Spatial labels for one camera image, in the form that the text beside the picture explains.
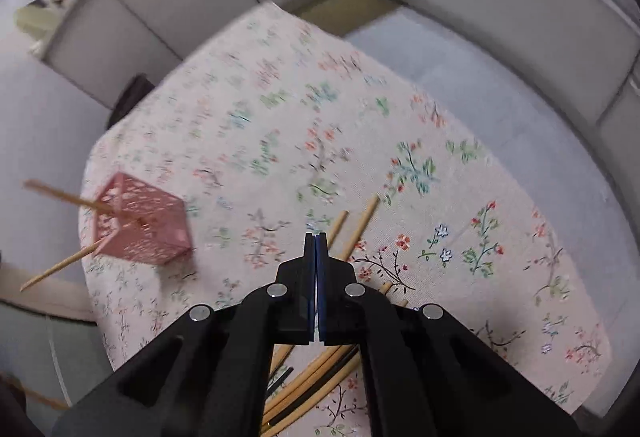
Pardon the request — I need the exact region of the pale green cutting board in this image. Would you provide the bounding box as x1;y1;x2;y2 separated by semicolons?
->
14;6;62;40

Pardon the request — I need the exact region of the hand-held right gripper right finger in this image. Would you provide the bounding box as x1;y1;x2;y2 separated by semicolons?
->
318;233;583;437

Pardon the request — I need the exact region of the floral tablecloth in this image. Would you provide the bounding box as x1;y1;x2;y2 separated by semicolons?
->
77;2;613;437

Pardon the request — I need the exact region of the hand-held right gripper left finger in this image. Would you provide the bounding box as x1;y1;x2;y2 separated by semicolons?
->
50;233;317;437

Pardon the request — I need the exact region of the brown floor mat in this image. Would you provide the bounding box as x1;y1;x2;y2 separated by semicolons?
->
287;0;401;38

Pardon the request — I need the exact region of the brown trash bin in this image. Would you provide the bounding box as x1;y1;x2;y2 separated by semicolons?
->
107;73;157;130

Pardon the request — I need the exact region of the pink perforated chopstick holder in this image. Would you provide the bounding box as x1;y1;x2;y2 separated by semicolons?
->
92;173;193;266

